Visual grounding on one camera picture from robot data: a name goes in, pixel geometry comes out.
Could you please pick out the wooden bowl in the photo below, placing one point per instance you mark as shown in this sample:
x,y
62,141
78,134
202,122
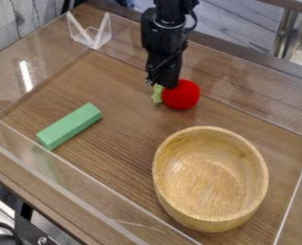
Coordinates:
x,y
210,178

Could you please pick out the black table leg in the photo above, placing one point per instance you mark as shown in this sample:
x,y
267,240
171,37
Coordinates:
x,y
30,234

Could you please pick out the green rectangular block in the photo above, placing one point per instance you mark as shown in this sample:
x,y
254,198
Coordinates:
x,y
62,130

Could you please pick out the clear acrylic corner bracket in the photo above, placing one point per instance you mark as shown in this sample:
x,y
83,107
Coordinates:
x,y
91,37

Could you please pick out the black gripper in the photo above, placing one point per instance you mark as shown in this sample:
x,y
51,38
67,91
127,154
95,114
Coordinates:
x,y
163,66

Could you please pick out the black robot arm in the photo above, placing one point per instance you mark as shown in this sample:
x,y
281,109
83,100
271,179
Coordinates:
x,y
166,25

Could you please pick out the clear acrylic tray wall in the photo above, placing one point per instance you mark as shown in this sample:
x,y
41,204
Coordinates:
x,y
93,212

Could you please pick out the red plush strawberry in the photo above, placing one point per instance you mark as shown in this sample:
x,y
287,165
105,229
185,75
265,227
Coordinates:
x,y
179,98

